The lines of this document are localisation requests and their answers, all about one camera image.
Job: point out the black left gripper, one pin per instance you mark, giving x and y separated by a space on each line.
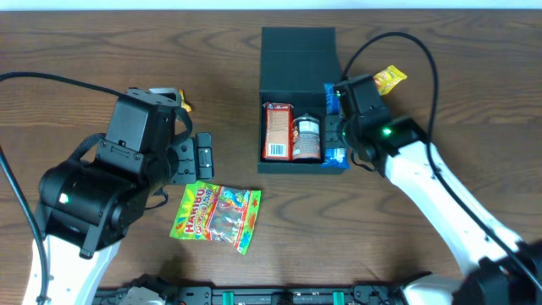
203 157

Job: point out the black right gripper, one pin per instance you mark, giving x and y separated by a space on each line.
334 139

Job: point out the blue cookie packet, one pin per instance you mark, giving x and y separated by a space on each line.
334 157

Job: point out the brown drink can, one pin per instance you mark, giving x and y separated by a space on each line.
306 138

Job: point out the small yellow lemon snack packet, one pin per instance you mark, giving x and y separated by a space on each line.
183 103

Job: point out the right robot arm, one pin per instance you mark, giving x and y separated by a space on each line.
497 265

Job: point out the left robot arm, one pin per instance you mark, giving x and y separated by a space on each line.
87 203

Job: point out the orange red carton box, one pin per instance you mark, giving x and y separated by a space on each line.
277 142

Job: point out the Haribo gummy worms bag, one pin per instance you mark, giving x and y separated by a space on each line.
210 212

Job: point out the yellow orange biscuit packet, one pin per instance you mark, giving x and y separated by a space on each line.
387 79

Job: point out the black open box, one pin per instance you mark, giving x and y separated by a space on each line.
296 63

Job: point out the black mounting rail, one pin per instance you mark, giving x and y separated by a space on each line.
155 290

